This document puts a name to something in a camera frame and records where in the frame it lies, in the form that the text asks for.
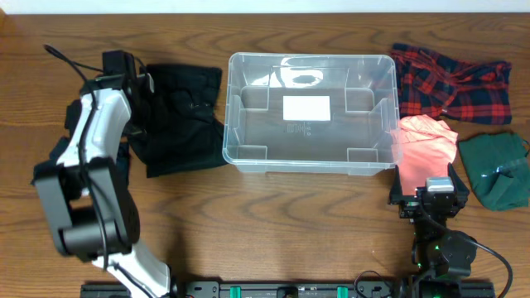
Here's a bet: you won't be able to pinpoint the dark navy folded garment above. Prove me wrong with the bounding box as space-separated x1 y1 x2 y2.
30 137 131 185

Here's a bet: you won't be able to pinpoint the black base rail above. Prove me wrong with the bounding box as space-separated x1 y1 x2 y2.
80 280 498 298

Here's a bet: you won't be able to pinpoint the white label in container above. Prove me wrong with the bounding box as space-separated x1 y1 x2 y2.
282 96 331 122

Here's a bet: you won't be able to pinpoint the red plaid flannel shirt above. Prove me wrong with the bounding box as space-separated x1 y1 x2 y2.
390 43 513 125

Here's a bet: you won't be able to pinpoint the dark green folded garment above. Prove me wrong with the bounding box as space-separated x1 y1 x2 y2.
458 132 529 211

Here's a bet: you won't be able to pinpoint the black trousers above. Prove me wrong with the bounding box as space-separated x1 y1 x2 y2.
128 64 226 178

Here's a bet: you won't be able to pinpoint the clear plastic storage container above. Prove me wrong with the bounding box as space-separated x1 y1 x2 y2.
222 52 402 176

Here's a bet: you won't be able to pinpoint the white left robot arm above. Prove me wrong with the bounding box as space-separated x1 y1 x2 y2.
33 73 171 297

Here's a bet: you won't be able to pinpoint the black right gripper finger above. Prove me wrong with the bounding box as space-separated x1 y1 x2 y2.
388 166 403 204
447 163 470 203

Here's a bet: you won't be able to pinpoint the pink folded garment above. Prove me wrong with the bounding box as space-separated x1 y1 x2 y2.
393 115 458 195

